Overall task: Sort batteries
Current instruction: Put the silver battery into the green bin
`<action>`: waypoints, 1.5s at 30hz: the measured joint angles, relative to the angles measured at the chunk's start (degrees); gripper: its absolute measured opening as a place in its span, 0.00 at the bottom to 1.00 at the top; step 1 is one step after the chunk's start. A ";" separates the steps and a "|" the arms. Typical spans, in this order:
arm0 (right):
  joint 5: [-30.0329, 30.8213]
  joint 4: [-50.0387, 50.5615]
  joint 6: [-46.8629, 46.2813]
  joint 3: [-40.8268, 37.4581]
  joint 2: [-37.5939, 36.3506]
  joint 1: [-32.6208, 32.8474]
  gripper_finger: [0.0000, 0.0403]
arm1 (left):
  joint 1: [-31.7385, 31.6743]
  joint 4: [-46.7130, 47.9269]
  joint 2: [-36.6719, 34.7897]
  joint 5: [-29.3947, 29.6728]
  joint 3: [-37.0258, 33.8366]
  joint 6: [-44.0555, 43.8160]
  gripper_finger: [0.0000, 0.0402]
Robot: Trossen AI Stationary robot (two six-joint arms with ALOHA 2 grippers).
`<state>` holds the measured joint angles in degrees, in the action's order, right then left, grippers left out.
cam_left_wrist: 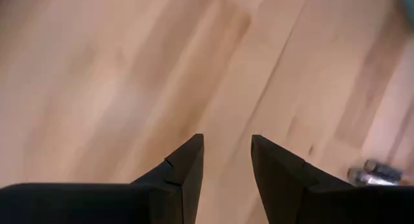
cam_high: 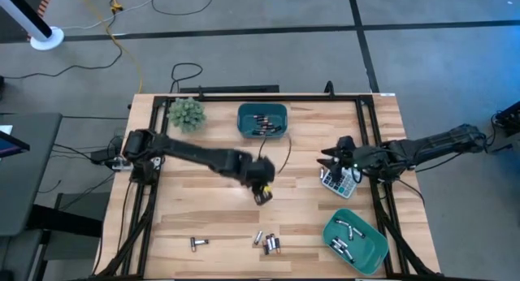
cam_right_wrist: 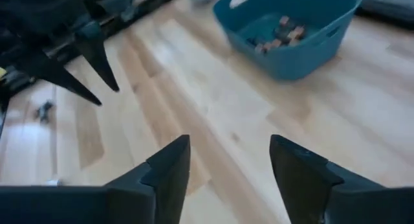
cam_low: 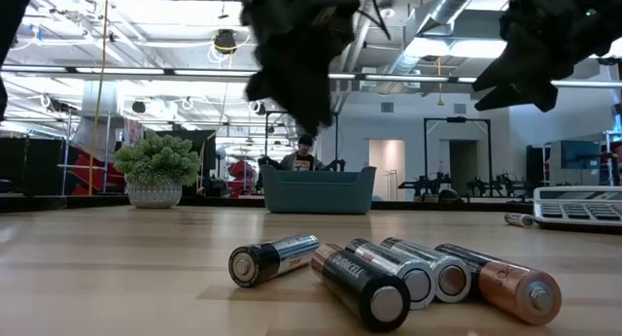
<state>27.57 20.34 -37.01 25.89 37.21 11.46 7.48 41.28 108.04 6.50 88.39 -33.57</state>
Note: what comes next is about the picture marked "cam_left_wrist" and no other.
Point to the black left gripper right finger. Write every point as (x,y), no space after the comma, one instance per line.
(307,201)

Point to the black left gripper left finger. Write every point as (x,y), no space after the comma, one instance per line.
(129,204)

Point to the silver black AA battery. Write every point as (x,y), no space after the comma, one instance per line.
(365,178)

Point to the copper black Duracell battery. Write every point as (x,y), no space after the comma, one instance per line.
(388,172)

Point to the teal shallow plastic tray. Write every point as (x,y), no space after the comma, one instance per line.
(408,4)

